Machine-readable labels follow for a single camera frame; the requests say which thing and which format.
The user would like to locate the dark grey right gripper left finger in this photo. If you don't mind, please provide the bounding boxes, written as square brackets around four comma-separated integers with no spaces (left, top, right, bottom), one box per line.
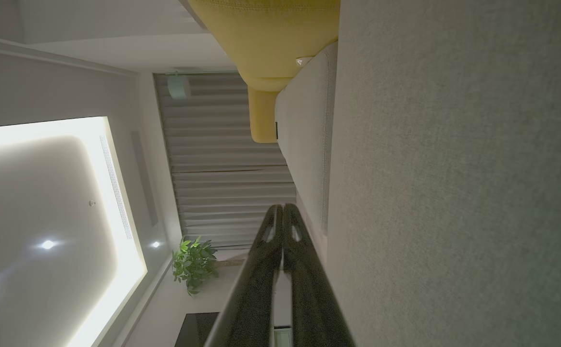
[205,204,284,347]

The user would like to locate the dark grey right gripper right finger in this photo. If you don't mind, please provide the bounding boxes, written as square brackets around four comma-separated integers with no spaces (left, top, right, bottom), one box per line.
[283,203,356,347]

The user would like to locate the black television screen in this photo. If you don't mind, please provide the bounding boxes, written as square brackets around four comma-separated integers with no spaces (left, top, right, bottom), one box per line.
[174,312,220,347]

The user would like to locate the green potted plant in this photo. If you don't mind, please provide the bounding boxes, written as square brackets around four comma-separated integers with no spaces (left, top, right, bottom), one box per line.
[172,235,220,297]

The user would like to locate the grey pleated curtain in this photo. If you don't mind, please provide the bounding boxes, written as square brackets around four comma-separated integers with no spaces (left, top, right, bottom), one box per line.
[154,72,297,249]

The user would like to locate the grey fabric sofa block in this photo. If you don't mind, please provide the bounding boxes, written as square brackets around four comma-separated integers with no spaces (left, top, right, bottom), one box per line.
[274,42,339,270]

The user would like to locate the long white ceiling air vent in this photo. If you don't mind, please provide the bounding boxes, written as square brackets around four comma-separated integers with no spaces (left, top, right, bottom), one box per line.
[99,135,133,240]

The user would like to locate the grey fabric sofa seat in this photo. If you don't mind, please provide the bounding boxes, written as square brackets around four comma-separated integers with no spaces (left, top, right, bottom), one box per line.
[326,0,561,347]

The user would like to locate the pale green round lamp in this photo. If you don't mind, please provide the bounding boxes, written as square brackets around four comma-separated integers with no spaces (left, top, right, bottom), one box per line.
[167,72,192,100]

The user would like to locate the yellow sofa cushion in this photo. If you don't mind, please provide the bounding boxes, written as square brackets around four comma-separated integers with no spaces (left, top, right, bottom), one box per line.
[187,0,341,144]

